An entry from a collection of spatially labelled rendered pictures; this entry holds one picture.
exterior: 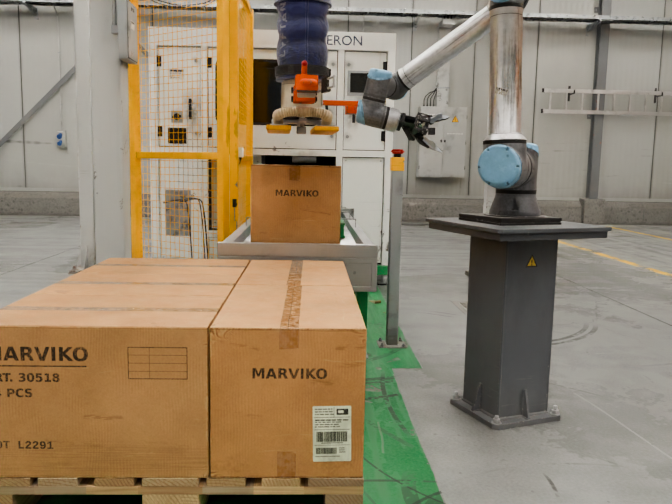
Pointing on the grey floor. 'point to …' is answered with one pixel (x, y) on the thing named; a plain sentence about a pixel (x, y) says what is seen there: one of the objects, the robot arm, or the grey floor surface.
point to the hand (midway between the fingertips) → (446, 135)
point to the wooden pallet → (180, 488)
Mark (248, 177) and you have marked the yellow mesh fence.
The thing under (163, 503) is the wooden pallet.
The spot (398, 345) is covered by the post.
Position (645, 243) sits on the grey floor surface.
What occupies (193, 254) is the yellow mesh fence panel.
